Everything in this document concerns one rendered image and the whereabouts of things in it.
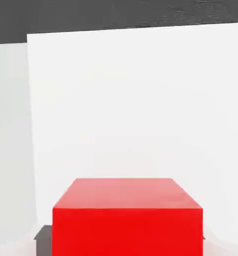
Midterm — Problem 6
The small red cube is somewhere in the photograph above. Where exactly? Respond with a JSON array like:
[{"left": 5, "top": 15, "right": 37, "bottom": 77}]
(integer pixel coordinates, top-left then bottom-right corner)
[{"left": 51, "top": 177, "right": 204, "bottom": 256}]

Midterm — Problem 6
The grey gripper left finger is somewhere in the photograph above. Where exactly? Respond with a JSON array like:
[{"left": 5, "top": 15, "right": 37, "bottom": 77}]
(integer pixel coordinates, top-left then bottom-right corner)
[{"left": 22, "top": 224, "right": 53, "bottom": 256}]

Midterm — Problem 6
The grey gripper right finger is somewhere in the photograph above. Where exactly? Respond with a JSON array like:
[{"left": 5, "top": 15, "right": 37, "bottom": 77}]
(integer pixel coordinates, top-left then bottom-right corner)
[{"left": 202, "top": 235, "right": 233, "bottom": 256}]

